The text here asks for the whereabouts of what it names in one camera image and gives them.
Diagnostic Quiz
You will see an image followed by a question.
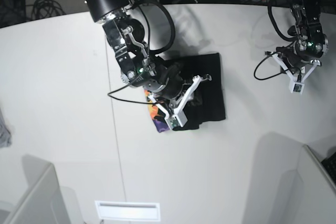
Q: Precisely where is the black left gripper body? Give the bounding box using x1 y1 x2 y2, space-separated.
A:
276 46 319 73

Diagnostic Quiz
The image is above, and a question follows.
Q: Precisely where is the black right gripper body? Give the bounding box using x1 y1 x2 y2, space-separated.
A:
146 61 200 104

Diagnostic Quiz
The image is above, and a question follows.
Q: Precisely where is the black T-shirt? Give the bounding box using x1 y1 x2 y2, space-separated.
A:
142 53 226 131

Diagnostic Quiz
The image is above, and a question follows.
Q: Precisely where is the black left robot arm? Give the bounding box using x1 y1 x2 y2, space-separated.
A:
267 0 328 73

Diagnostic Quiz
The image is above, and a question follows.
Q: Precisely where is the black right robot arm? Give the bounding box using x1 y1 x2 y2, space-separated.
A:
85 0 211 108

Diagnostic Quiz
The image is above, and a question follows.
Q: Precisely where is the black keyboard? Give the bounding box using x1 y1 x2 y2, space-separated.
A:
322 153 336 183

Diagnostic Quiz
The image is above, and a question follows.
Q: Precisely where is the grey cloth pile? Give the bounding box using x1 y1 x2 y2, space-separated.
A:
0 112 12 148

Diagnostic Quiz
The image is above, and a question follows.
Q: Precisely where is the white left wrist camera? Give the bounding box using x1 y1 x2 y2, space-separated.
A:
265 51 322 94

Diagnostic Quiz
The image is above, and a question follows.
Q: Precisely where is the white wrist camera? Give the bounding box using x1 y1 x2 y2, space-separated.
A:
265 51 322 94
144 81 205 133

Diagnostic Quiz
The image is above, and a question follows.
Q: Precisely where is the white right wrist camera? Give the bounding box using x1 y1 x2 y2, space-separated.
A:
144 81 205 133

